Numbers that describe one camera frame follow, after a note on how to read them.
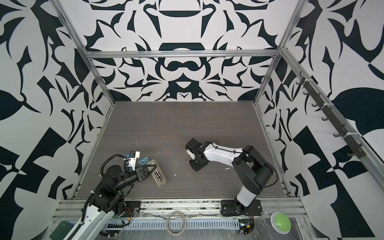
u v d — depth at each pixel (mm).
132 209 732
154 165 746
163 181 744
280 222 691
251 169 462
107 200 585
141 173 693
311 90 649
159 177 743
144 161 890
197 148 665
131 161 714
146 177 696
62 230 675
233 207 744
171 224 713
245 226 705
